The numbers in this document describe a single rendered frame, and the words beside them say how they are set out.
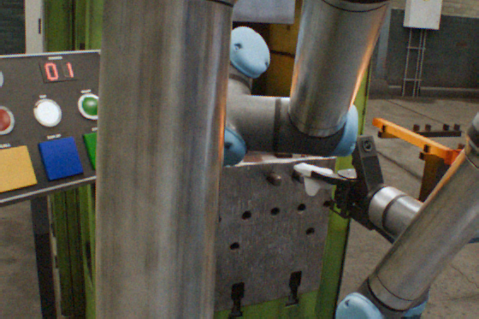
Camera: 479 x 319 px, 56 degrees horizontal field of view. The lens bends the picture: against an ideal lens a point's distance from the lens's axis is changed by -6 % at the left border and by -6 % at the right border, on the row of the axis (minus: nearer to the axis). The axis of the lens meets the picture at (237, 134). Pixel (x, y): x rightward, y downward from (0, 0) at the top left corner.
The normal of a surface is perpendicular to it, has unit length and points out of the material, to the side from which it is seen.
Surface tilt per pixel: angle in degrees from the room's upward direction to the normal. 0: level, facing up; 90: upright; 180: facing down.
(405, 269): 92
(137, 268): 82
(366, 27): 135
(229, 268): 90
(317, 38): 128
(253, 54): 60
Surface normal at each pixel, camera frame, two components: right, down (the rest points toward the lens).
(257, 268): 0.40, 0.26
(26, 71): 0.68, -0.29
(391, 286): -0.65, 0.20
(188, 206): 0.57, 0.14
